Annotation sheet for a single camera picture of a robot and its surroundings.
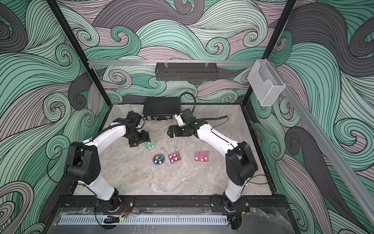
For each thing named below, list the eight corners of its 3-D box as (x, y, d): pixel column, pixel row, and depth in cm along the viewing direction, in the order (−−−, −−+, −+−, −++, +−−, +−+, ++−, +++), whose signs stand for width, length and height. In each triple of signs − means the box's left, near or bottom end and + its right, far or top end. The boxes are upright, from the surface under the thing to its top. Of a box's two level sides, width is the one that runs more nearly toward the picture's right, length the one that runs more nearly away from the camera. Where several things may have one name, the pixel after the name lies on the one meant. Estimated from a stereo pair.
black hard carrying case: (141, 121, 111) (140, 117, 107) (146, 101, 125) (145, 96, 121) (179, 121, 111) (179, 117, 107) (180, 101, 125) (180, 96, 121)
